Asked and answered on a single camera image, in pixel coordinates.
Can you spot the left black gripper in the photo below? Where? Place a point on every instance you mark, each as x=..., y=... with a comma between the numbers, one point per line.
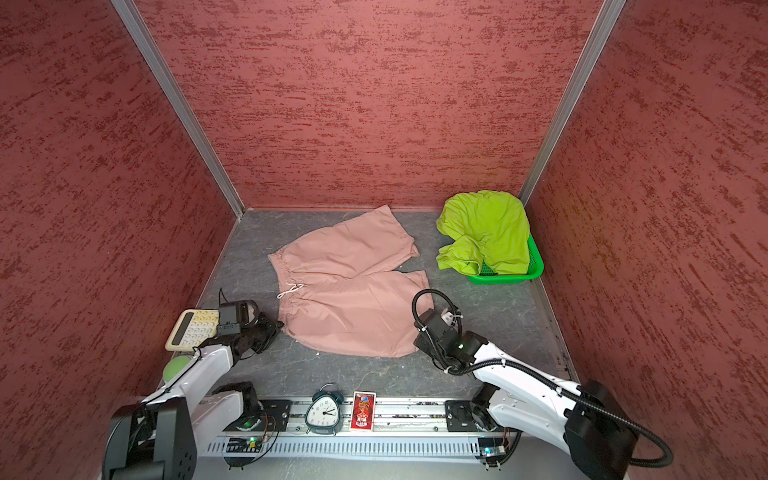
x=273, y=328

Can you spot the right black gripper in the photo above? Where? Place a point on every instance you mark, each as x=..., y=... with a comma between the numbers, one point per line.
x=421, y=345

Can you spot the pink shorts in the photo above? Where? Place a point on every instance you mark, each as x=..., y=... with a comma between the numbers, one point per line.
x=342, y=292

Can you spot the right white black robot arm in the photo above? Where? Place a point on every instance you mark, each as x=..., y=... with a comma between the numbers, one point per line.
x=517, y=396

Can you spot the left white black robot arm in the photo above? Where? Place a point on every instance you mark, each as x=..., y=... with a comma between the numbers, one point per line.
x=161, y=436

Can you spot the lime green shorts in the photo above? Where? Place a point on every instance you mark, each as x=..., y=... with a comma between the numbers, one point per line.
x=487, y=229

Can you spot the beige calculator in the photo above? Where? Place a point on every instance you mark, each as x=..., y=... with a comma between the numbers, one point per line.
x=192, y=328

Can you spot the green plastic basket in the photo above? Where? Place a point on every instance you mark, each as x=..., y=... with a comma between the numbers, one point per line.
x=535, y=269

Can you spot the green round button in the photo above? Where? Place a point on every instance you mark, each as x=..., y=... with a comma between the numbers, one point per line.
x=174, y=367

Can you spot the red playing card box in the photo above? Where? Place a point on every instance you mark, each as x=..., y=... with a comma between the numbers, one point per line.
x=362, y=417

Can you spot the dark green alarm clock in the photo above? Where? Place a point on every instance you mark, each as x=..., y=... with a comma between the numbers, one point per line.
x=324, y=415

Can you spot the left green circuit board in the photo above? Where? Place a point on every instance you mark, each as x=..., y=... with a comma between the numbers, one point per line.
x=243, y=445

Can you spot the green circuit board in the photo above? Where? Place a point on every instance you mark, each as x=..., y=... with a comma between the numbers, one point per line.
x=491, y=451
x=243, y=445

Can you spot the right green circuit board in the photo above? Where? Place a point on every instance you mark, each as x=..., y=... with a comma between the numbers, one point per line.
x=491, y=451

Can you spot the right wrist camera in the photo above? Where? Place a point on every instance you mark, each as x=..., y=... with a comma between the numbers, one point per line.
x=450, y=318

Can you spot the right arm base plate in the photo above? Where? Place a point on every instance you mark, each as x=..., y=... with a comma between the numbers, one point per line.
x=468, y=416

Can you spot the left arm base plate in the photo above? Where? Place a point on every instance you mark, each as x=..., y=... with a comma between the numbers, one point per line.
x=270, y=415

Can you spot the aluminium mounting rail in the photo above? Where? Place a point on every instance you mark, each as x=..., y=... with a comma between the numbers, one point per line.
x=424, y=416

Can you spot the white perforated cable duct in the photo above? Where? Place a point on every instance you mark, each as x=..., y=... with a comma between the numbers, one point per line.
x=456, y=448

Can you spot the left aluminium corner post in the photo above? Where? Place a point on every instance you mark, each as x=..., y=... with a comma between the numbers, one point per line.
x=131, y=18

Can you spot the aluminium corner post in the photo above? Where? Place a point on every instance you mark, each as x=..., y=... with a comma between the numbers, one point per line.
x=131, y=18
x=599, y=34

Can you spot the right aluminium corner post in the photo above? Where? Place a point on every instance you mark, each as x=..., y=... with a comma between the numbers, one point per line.
x=599, y=34

